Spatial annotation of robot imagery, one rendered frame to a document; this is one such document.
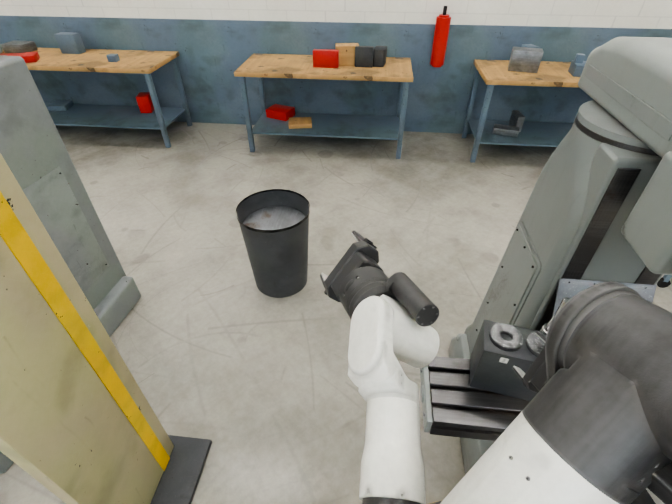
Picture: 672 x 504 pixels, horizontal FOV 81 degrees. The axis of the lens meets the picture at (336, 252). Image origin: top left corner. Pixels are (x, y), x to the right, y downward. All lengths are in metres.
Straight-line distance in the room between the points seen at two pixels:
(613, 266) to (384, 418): 1.23
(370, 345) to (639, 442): 0.27
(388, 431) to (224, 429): 1.87
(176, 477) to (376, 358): 1.83
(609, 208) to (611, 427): 1.12
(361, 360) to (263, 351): 2.04
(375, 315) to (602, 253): 1.13
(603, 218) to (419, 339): 0.99
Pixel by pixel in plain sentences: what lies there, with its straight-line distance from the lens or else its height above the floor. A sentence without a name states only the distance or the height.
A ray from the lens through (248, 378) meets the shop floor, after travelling 2.44.
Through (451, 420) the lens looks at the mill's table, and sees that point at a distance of 1.28.
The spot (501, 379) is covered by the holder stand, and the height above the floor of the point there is 0.99.
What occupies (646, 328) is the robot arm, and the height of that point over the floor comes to 1.79.
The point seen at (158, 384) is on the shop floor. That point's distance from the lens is 2.57.
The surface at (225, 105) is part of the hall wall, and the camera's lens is 5.55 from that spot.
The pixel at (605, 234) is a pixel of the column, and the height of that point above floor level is 1.27.
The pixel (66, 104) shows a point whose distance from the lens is 6.24.
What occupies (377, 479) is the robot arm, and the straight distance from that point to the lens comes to 0.48.
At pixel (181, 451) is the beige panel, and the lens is 2.29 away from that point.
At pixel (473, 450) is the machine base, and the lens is 2.12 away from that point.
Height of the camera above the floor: 2.02
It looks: 40 degrees down
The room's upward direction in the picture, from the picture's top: straight up
